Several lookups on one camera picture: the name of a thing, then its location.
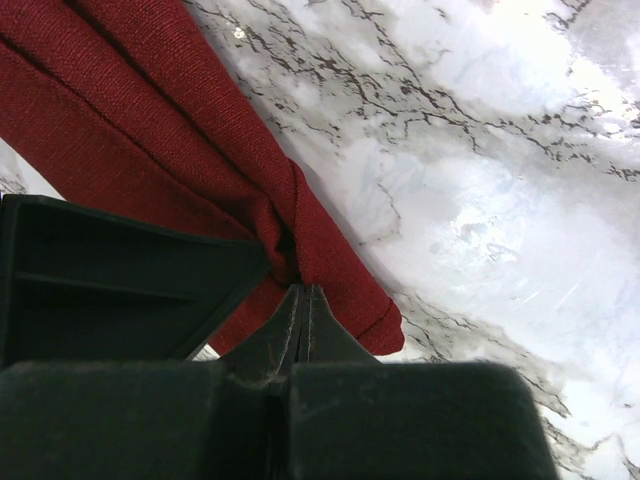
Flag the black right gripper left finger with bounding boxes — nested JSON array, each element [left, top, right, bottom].
[[1, 287, 303, 479]]

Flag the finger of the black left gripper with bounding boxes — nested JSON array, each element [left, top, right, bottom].
[[1, 195, 269, 367]]

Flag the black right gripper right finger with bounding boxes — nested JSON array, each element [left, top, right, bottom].
[[287, 286, 557, 479]]

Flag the dark red cloth napkin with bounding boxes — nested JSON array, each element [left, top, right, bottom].
[[1, 1, 405, 355]]

